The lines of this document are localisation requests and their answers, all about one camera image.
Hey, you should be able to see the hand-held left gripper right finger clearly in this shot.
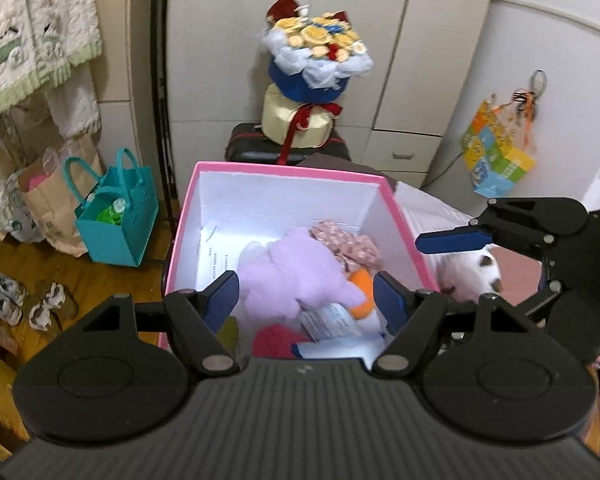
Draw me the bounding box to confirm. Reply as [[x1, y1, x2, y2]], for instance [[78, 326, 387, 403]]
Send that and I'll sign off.
[[373, 270, 531, 377]]

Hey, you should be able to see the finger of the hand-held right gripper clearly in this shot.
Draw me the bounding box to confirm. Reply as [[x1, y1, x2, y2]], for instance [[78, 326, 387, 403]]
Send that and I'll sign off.
[[520, 280, 566, 328], [415, 196, 592, 266]]

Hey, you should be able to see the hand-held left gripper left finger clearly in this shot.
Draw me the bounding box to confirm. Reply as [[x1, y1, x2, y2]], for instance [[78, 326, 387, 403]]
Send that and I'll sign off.
[[81, 270, 241, 377]]

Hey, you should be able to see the orange egg-shaped sponge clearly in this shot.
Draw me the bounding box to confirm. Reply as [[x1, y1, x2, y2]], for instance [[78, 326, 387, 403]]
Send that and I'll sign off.
[[347, 268, 379, 320]]

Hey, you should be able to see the white plush cat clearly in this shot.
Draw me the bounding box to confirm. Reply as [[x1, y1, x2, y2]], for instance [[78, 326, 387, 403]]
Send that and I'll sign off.
[[432, 242, 503, 306]]

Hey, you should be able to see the white tissue pack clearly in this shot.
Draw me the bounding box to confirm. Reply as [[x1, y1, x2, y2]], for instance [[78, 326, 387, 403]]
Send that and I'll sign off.
[[300, 302, 366, 343]]

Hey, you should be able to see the pink fuzzy ball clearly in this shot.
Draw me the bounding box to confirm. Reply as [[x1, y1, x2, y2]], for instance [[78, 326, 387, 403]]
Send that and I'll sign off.
[[252, 324, 308, 360]]

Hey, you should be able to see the purple plush toy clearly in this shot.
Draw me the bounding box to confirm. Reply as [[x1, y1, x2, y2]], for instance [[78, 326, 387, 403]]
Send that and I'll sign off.
[[237, 227, 368, 318]]

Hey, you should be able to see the pink cardboard box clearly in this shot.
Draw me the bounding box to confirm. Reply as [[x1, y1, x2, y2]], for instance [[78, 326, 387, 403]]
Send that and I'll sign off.
[[159, 161, 441, 361]]

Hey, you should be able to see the pink floral cloth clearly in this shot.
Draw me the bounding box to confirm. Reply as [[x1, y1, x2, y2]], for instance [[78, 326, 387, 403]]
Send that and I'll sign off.
[[309, 220, 383, 276]]

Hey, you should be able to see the white blue packet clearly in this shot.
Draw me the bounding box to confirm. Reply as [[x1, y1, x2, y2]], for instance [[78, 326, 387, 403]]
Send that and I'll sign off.
[[292, 335, 387, 361]]

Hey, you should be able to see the colourful gift bag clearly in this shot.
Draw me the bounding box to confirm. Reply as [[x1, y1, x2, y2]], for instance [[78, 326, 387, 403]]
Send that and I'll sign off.
[[461, 94, 537, 198]]

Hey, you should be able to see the teal tote bag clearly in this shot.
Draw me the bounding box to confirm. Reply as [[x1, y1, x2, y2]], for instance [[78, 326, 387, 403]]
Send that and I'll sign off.
[[62, 147, 160, 267]]

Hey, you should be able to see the green bottle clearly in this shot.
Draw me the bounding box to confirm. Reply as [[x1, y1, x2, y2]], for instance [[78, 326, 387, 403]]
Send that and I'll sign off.
[[97, 197, 131, 223]]

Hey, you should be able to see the dark suitcase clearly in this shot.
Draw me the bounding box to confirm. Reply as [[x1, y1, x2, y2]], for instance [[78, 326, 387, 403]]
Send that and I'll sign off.
[[225, 122, 352, 165]]

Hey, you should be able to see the brown white sandal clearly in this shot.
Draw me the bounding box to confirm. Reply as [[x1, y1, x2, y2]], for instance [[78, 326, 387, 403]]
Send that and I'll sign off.
[[42, 280, 79, 319], [27, 300, 57, 332]]

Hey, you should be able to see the brown paper bag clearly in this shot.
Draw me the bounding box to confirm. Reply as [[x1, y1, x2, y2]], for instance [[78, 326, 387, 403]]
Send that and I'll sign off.
[[17, 135, 103, 258]]

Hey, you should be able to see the cream round box red ribbon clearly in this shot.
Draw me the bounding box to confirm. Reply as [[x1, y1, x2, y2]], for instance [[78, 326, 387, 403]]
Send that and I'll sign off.
[[261, 84, 342, 150]]

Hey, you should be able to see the white plastic bag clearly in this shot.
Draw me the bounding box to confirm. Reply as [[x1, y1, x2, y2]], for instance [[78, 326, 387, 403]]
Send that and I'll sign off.
[[5, 170, 46, 244]]

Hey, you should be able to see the yellow flower bouquet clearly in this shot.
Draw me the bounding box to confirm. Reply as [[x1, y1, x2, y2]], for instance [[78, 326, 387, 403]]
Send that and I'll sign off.
[[257, 0, 376, 103]]

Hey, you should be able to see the white knitted cloth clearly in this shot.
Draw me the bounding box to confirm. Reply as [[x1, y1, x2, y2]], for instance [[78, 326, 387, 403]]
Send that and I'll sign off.
[[0, 67, 103, 233]]

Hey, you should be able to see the beige wardrobe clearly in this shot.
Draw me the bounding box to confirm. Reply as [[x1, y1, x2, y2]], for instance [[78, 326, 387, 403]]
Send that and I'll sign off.
[[165, 0, 501, 188]]

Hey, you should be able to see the white blanket green trim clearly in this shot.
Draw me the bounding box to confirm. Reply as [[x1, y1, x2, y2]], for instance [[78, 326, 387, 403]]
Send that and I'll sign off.
[[0, 0, 103, 117]]

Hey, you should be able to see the black cable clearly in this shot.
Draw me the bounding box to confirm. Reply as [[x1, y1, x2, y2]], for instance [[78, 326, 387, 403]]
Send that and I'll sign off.
[[421, 146, 467, 189]]

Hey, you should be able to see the black vertical frame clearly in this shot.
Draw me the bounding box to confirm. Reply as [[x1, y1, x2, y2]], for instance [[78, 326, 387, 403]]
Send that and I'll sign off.
[[149, 0, 182, 207]]

